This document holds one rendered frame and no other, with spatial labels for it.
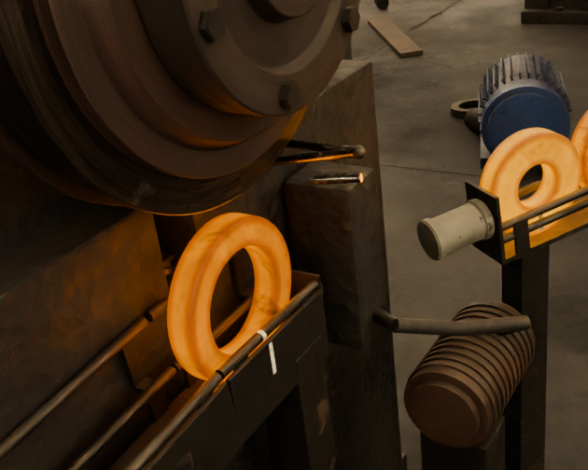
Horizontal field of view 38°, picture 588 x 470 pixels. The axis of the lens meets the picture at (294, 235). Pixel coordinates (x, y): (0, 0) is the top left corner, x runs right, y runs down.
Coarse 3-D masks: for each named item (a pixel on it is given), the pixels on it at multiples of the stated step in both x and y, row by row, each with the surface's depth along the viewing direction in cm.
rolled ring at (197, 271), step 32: (224, 224) 87; (256, 224) 90; (192, 256) 84; (224, 256) 86; (256, 256) 95; (288, 256) 96; (192, 288) 83; (256, 288) 97; (288, 288) 98; (192, 320) 83; (256, 320) 96; (192, 352) 84; (224, 352) 89
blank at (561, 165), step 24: (504, 144) 116; (528, 144) 115; (552, 144) 116; (504, 168) 115; (528, 168) 116; (552, 168) 118; (576, 168) 120; (504, 192) 116; (552, 192) 120; (504, 216) 118
